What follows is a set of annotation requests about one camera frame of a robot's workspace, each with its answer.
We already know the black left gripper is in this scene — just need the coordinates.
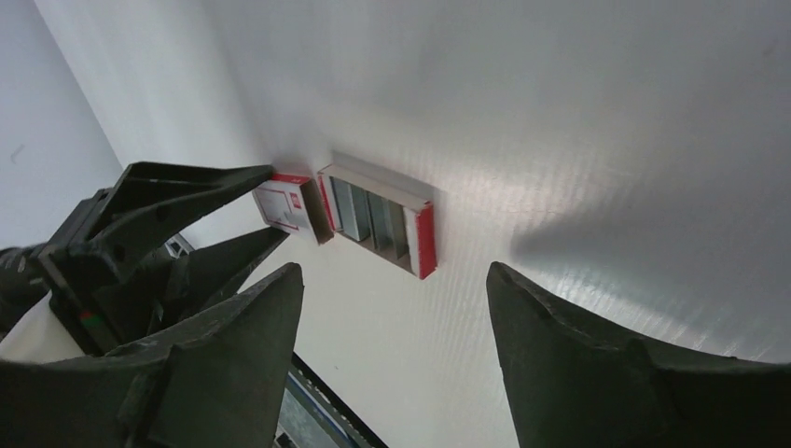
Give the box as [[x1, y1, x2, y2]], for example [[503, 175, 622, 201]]
[[1, 161, 288, 355]]

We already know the red white staple box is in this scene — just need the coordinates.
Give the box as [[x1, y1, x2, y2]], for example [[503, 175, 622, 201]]
[[253, 174, 334, 245]]

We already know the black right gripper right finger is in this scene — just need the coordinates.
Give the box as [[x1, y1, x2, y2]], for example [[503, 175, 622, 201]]
[[486, 261, 790, 447]]

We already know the silver staple strip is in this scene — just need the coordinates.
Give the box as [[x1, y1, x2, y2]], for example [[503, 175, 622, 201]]
[[368, 192, 392, 251], [350, 185, 371, 242], [331, 177, 355, 237], [386, 201, 409, 259]]

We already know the staple box tray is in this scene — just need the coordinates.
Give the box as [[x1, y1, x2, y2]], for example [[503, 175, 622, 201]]
[[316, 150, 438, 280]]

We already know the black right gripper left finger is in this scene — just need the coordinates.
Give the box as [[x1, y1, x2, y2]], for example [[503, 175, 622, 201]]
[[1, 262, 304, 447]]

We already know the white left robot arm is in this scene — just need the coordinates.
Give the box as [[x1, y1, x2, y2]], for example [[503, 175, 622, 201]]
[[1, 161, 286, 363]]

